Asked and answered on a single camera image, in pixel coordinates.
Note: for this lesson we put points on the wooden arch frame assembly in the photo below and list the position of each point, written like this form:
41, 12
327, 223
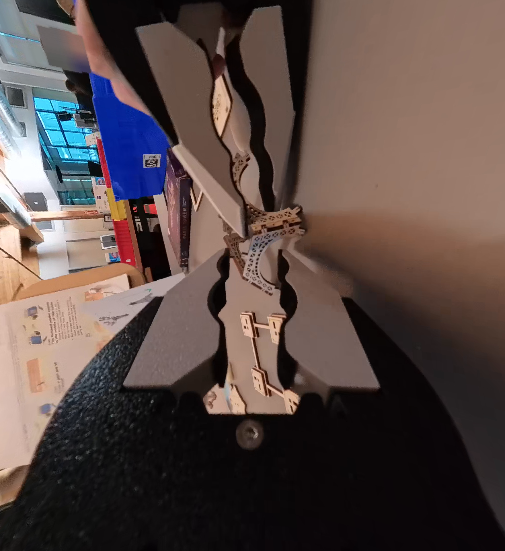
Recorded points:
278, 219

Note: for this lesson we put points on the black speaker box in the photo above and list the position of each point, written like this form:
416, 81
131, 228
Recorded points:
36, 202

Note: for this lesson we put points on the grey desk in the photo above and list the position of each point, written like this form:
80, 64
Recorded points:
407, 172

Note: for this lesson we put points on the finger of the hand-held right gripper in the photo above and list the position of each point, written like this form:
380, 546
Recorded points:
183, 94
274, 64

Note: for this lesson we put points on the red ribbed storage bin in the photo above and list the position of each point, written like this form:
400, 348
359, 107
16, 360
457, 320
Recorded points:
123, 241

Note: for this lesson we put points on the large grid window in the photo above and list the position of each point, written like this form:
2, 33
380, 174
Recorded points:
63, 129

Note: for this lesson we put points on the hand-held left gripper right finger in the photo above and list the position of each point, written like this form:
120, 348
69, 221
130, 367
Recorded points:
329, 344

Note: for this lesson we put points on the serrated square wooden plate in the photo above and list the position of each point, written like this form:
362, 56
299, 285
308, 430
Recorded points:
237, 400

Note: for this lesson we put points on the folded paper instruction sheet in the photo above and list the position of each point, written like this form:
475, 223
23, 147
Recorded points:
20, 366

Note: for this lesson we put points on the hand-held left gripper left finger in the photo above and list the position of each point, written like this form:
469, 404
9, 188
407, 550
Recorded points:
170, 344

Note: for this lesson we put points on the large yellow instruction poster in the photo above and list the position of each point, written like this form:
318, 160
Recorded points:
84, 280

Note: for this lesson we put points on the dark purple puzzle box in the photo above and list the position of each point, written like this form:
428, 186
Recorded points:
179, 206

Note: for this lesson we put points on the person's right hand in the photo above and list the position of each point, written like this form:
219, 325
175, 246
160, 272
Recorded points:
219, 66

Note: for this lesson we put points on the wooden four-square connector frame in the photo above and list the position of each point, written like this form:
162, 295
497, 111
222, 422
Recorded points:
248, 325

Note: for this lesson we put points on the person's right forearm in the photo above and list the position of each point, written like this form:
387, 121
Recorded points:
99, 60

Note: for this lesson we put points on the yellow storage bin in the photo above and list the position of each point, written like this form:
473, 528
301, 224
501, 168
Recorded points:
115, 206

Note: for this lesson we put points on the blue bin with printed tag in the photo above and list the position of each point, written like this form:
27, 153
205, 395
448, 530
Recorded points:
123, 142

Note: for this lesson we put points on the wooden lattice arch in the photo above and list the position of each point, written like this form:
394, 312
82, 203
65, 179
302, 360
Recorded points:
256, 262

